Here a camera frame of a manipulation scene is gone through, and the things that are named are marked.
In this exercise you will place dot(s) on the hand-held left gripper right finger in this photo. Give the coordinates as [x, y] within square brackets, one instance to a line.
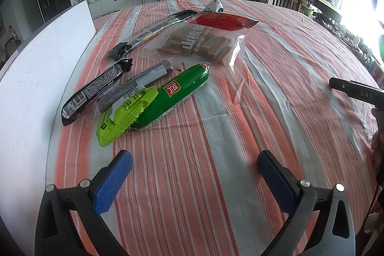
[277, 181]

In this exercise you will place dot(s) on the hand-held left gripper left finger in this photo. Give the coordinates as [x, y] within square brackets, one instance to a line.
[112, 181]

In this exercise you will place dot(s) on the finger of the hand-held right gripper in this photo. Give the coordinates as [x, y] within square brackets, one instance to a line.
[360, 92]

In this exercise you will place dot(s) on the red snack packet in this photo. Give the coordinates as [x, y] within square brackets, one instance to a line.
[225, 20]

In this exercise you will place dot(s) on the long black clear candy packet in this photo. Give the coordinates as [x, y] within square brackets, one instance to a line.
[153, 29]

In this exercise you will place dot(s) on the person's right hand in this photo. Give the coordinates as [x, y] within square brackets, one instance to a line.
[378, 148]

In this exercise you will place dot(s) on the lime green snack packet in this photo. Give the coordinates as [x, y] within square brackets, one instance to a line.
[126, 113]

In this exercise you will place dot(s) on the striped tablecloth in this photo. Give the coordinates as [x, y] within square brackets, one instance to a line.
[270, 79]

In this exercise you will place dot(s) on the black snack bar packet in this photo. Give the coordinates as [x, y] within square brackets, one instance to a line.
[96, 88]

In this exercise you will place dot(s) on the cluttered side table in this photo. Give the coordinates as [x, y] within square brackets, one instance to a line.
[322, 5]

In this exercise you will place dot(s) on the grey clear snack packet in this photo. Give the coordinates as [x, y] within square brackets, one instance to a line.
[132, 86]

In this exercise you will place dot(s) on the green sausage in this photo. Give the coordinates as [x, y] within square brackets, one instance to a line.
[177, 91]

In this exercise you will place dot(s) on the white board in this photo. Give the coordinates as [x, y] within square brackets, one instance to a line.
[36, 79]

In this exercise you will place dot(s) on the clear bag of brown cubes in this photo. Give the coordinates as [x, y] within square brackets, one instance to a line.
[198, 44]

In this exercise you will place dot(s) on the white blue triangular packet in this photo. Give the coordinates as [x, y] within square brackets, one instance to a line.
[214, 5]

